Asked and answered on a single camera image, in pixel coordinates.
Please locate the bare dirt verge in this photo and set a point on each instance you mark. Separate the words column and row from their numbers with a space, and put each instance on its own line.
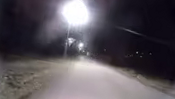
column 24, row 74

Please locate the street lamp pole with sign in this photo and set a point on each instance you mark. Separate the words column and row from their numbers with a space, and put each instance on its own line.
column 67, row 38

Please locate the dirt verge strip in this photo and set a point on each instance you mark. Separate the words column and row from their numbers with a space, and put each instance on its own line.
column 151, row 82

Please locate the pale paved path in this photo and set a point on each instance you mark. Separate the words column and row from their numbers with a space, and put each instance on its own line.
column 102, row 91

